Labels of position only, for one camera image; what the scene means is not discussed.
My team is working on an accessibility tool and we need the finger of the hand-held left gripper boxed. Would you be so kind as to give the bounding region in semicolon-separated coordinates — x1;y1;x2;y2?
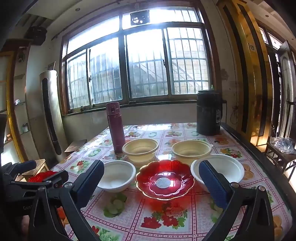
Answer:
1;160;37;178
10;170;69;197

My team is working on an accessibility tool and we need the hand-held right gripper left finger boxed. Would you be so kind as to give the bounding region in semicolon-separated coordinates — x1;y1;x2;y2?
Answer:
29;160;105;241

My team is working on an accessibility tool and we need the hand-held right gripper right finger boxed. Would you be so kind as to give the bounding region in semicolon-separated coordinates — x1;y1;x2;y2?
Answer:
199;160;274;241

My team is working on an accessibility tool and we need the white bowl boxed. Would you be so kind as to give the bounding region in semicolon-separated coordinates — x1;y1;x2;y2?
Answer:
97;161;136;193
191;154;245;193

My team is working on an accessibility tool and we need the beige disposable plate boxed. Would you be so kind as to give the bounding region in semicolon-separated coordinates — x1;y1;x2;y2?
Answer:
171;140;213;165

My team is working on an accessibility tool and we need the cream plastic bowl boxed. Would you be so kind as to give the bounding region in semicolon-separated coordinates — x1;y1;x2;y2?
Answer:
122;138;159;166

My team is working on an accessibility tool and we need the light wooden stool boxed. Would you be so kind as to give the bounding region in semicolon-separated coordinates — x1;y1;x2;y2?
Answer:
14;159;49;181

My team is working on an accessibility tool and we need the dark wooden stool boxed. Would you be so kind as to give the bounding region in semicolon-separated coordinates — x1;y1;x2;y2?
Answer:
65;139;87;153

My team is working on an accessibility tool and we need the purple thermos bottle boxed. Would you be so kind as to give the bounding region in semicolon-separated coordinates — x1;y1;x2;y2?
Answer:
106;102;126;153

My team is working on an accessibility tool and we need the floral tablecloth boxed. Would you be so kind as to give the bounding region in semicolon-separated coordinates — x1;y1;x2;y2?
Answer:
50;123;293;241

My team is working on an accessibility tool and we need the tower air conditioner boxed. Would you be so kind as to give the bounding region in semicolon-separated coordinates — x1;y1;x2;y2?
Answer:
39;70;68;161

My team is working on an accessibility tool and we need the wooden chair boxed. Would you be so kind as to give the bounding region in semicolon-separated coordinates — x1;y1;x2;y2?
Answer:
265;139;296;180

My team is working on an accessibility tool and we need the black electric kettle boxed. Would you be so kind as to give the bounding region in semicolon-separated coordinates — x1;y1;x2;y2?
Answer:
196;90;223;136

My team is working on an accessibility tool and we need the clear plastic bag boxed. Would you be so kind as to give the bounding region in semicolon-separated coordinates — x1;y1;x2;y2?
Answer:
269;137;295;154

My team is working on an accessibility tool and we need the golden framed door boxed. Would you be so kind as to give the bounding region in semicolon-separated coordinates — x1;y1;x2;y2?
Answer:
217;0;274;146

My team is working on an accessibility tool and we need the barred window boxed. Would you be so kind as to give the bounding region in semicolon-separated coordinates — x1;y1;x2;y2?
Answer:
60;6;216;114

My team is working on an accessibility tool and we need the black window vent panel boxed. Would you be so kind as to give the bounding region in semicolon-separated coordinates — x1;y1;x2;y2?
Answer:
130;10;150;25

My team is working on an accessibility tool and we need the gold framed wall cabinet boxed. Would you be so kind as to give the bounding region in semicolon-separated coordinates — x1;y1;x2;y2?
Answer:
0;39;30;164

